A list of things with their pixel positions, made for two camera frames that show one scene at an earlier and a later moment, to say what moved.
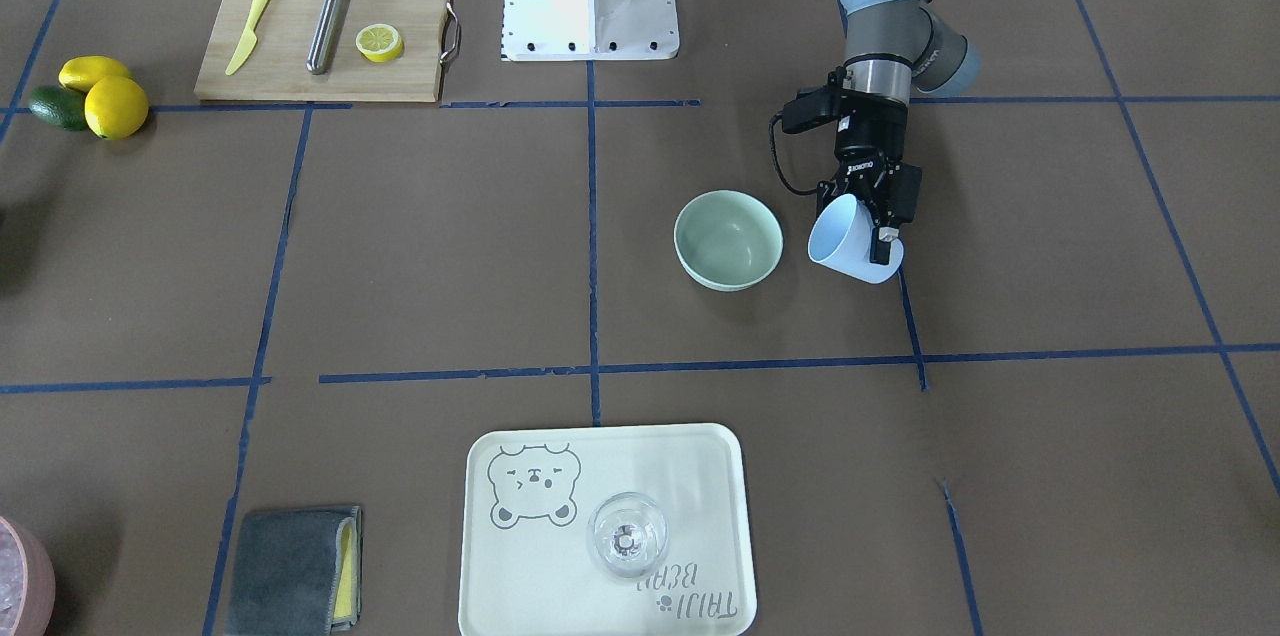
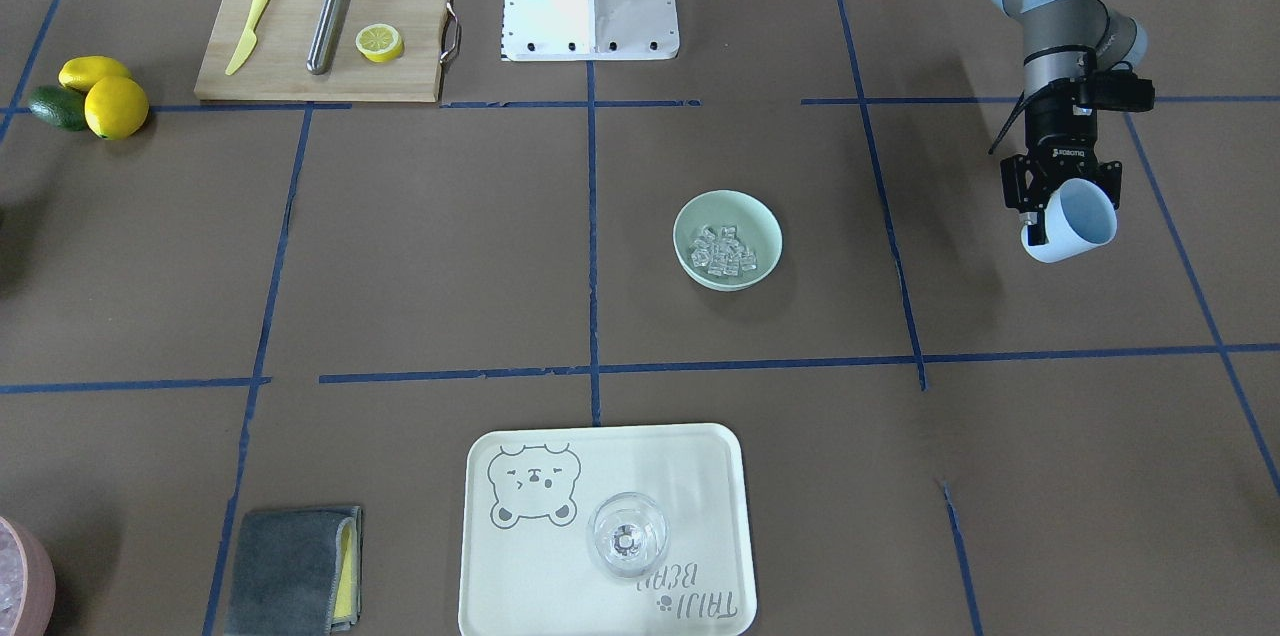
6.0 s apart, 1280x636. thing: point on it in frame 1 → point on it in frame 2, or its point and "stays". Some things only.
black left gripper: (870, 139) → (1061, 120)
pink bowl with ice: (28, 579) stays
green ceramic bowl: (728, 241) stays
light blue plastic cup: (840, 240) → (1080, 215)
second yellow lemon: (81, 72) stays
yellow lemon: (115, 107) stays
